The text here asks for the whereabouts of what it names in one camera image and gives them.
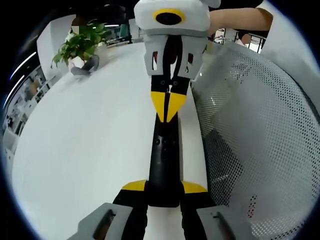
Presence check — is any grey plush toy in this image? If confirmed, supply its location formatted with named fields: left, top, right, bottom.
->
left=70, top=54, right=101, bottom=76

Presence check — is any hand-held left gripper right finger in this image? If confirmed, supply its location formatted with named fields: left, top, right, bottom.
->
left=178, top=181, right=253, bottom=240

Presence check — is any white shirt sleeve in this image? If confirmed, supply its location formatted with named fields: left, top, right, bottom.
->
left=257, top=7, right=310, bottom=73

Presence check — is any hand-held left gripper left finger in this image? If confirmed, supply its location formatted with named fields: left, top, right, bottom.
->
left=66, top=179, right=151, bottom=240

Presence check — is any white mesh basket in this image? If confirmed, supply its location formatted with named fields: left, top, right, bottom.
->
left=191, top=41, right=320, bottom=240

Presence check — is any green potted plant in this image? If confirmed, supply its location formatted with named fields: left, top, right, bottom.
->
left=51, top=19, right=109, bottom=70

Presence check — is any black remote control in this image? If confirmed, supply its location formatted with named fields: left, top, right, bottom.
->
left=147, top=109, right=185, bottom=208

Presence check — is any white square pillar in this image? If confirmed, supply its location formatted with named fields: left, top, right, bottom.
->
left=36, top=19, right=74, bottom=76

